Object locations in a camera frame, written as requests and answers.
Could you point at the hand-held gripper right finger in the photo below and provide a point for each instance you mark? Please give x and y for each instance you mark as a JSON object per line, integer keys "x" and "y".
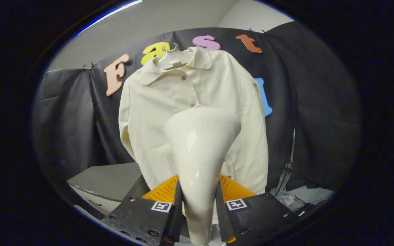
{"x": 222, "y": 222}

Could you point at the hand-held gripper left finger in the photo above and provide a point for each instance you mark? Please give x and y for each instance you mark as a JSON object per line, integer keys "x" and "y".
{"x": 176, "y": 218}

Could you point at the white garment steamer head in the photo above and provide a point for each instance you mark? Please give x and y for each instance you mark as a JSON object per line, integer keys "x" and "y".
{"x": 200, "y": 153}

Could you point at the cream button-up shirt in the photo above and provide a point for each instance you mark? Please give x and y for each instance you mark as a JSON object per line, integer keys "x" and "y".
{"x": 156, "y": 112}

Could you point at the cream plastic clothes hanger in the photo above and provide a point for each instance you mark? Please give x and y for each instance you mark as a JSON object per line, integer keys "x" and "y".
{"x": 171, "y": 62}

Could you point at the grey cabinet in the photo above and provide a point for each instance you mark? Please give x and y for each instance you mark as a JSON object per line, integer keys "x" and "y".
{"x": 108, "y": 179}

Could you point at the small black box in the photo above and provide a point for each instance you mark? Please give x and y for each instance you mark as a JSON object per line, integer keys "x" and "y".
{"x": 304, "y": 209}

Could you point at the black backdrop cloth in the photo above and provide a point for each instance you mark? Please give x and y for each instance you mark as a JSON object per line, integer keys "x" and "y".
{"x": 320, "y": 102}

